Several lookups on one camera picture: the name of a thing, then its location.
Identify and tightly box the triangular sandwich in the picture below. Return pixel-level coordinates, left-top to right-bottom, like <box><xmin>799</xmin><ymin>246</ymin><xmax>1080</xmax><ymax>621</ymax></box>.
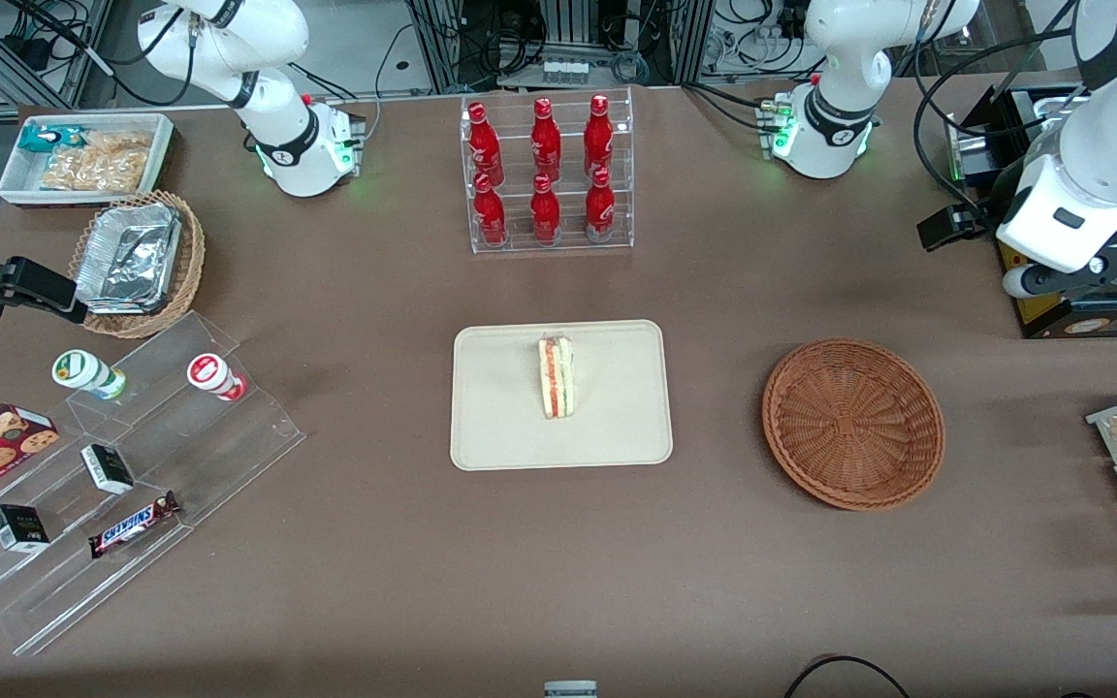
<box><xmin>537</xmin><ymin>334</ymin><xmax>576</xmax><ymax>420</ymax></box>

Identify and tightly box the aluminium foil tray stack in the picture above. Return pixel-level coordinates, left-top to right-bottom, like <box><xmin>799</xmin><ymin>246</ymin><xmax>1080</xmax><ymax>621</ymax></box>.
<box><xmin>75</xmin><ymin>202</ymin><xmax>183</xmax><ymax>315</ymax></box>

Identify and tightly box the light oval wicker basket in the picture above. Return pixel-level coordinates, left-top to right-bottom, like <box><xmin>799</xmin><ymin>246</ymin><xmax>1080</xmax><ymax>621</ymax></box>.
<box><xmin>69</xmin><ymin>190</ymin><xmax>207</xmax><ymax>339</ymax></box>

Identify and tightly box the brown round wicker basket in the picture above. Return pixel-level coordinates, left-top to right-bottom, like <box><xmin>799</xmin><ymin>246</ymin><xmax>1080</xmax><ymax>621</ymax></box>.
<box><xmin>762</xmin><ymin>336</ymin><xmax>946</xmax><ymax>512</ymax></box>

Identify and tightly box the beige rectangular tray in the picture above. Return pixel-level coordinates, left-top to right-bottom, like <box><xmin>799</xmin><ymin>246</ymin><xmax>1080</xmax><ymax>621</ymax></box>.
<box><xmin>450</xmin><ymin>320</ymin><xmax>674</xmax><ymax>472</ymax></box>

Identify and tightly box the green lid yogurt bottle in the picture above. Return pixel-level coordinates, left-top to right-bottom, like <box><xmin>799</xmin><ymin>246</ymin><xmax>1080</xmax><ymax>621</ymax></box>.
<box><xmin>51</xmin><ymin>349</ymin><xmax>129</xmax><ymax>401</ymax></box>

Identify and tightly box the white plastic bin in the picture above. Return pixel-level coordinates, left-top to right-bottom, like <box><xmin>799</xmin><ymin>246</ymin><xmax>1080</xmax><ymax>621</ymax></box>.
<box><xmin>0</xmin><ymin>112</ymin><xmax>176</xmax><ymax>207</ymax></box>

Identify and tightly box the clear bag of crackers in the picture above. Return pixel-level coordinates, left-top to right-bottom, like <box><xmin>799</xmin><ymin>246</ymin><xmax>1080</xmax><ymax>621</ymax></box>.
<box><xmin>39</xmin><ymin>145</ymin><xmax>151</xmax><ymax>193</ymax></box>
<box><xmin>81</xmin><ymin>129</ymin><xmax>154</xmax><ymax>157</ymax></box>

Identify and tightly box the black food warmer appliance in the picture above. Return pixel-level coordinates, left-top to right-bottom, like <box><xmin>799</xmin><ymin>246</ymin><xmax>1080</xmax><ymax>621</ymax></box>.
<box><xmin>944</xmin><ymin>82</ymin><xmax>1117</xmax><ymax>340</ymax></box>

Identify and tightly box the teal snack packet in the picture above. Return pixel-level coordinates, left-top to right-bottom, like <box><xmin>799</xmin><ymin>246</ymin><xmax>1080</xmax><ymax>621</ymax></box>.
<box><xmin>17</xmin><ymin>124</ymin><xmax>85</xmax><ymax>155</ymax></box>

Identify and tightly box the red lid yogurt bottle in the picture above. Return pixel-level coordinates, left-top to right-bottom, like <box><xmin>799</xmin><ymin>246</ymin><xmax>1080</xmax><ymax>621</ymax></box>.
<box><xmin>186</xmin><ymin>353</ymin><xmax>249</xmax><ymax>402</ymax></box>

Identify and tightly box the small black carton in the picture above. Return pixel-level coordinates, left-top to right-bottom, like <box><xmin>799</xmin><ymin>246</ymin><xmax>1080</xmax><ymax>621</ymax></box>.
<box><xmin>0</xmin><ymin>504</ymin><xmax>51</xmax><ymax>554</ymax></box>
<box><xmin>80</xmin><ymin>443</ymin><xmax>136</xmax><ymax>495</ymax></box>

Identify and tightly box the clear acrylic stepped display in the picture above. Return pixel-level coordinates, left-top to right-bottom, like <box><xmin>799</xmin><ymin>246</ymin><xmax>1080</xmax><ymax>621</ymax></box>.
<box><xmin>0</xmin><ymin>310</ymin><xmax>307</xmax><ymax>657</ymax></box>

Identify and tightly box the brown Snickers bar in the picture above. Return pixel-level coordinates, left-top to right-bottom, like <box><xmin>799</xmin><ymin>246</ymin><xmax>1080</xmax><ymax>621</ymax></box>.
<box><xmin>88</xmin><ymin>491</ymin><xmax>181</xmax><ymax>559</ymax></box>

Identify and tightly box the red cola bottle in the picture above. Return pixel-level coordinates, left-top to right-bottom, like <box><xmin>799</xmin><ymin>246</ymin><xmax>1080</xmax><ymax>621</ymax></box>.
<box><xmin>473</xmin><ymin>174</ymin><xmax>509</xmax><ymax>247</ymax></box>
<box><xmin>530</xmin><ymin>97</ymin><xmax>563</xmax><ymax>181</ymax></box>
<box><xmin>584</xmin><ymin>94</ymin><xmax>616</xmax><ymax>180</ymax></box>
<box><xmin>585</xmin><ymin>168</ymin><xmax>618</xmax><ymax>243</ymax></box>
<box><xmin>467</xmin><ymin>102</ymin><xmax>505</xmax><ymax>185</ymax></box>
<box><xmin>529</xmin><ymin>173</ymin><xmax>562</xmax><ymax>245</ymax></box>

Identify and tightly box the clear acrylic bottle rack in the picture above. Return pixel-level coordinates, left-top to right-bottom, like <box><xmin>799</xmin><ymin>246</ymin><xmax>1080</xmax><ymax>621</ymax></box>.
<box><xmin>460</xmin><ymin>87</ymin><xmax>635</xmax><ymax>255</ymax></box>

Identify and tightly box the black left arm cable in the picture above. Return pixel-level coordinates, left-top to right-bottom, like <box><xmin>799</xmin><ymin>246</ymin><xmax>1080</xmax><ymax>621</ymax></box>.
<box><xmin>911</xmin><ymin>0</ymin><xmax>1102</xmax><ymax>212</ymax></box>

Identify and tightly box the aluminium frame rack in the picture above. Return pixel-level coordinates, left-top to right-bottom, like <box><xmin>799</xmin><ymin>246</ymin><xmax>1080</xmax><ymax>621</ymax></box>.
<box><xmin>403</xmin><ymin>0</ymin><xmax>717</xmax><ymax>93</ymax></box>

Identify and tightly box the black floor cable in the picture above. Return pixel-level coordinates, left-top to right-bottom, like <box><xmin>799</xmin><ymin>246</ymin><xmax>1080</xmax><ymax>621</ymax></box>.
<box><xmin>783</xmin><ymin>656</ymin><xmax>911</xmax><ymax>698</ymax></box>

